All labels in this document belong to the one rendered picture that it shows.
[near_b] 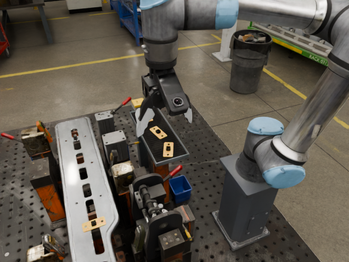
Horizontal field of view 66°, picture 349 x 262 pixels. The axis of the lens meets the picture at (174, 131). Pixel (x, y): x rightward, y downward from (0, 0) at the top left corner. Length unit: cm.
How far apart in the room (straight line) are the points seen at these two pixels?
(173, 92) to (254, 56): 294
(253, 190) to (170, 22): 70
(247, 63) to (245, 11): 283
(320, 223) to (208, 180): 119
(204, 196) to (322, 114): 88
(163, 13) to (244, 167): 68
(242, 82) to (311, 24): 291
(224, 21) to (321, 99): 34
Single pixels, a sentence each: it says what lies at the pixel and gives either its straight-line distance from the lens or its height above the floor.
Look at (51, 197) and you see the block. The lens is 138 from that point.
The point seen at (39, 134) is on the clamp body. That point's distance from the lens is 147.
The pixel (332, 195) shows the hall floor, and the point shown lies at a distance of 275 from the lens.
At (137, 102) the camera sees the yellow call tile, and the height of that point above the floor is 116.
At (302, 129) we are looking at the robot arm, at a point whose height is 143.
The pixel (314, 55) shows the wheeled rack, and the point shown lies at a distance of 458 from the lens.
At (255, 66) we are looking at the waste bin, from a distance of 359.
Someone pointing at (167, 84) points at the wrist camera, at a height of 160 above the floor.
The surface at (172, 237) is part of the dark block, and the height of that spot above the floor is 112.
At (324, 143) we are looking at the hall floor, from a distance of 327.
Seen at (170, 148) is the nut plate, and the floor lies 116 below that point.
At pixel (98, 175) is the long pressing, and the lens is 124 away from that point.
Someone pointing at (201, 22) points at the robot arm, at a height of 172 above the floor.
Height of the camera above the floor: 189
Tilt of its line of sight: 39 degrees down
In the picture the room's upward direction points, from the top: straight up
